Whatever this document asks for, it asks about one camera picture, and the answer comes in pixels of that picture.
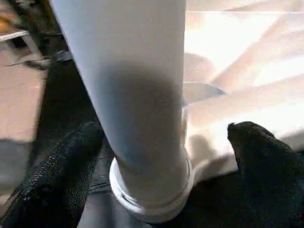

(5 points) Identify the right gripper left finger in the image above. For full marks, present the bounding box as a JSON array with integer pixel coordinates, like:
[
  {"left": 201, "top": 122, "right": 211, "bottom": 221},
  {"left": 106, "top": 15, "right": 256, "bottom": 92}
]
[{"left": 0, "top": 122, "right": 106, "bottom": 228}]

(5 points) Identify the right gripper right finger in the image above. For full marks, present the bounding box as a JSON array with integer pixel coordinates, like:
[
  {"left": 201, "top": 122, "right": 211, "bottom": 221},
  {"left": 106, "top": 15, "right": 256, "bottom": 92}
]
[{"left": 227, "top": 121, "right": 304, "bottom": 228}]

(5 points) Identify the white plastic table top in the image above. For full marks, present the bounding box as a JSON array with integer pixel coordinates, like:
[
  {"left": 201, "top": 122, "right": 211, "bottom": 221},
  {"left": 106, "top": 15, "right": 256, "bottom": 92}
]
[{"left": 108, "top": 0, "right": 304, "bottom": 224}]

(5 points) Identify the white plastic table leg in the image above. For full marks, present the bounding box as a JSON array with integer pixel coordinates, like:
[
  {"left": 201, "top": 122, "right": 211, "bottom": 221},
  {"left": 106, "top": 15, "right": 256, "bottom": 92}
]
[{"left": 50, "top": 0, "right": 195, "bottom": 209}]

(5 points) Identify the grey round floor disc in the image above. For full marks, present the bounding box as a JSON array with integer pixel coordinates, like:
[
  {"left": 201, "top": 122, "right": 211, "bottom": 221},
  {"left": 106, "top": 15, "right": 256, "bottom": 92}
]
[{"left": 0, "top": 139, "right": 38, "bottom": 202}]

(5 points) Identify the black work mat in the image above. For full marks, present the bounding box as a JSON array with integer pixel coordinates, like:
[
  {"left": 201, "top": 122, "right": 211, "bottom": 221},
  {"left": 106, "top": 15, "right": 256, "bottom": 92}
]
[{"left": 28, "top": 47, "right": 304, "bottom": 228}]

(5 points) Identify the small white stool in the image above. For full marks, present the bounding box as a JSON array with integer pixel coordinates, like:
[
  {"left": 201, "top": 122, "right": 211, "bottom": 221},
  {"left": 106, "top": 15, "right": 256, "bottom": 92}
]
[{"left": 0, "top": 29, "right": 46, "bottom": 65}]

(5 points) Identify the orange round object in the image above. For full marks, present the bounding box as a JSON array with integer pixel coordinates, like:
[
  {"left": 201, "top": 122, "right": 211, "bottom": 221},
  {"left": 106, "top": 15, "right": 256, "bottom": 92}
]
[{"left": 0, "top": 13, "right": 12, "bottom": 30}]

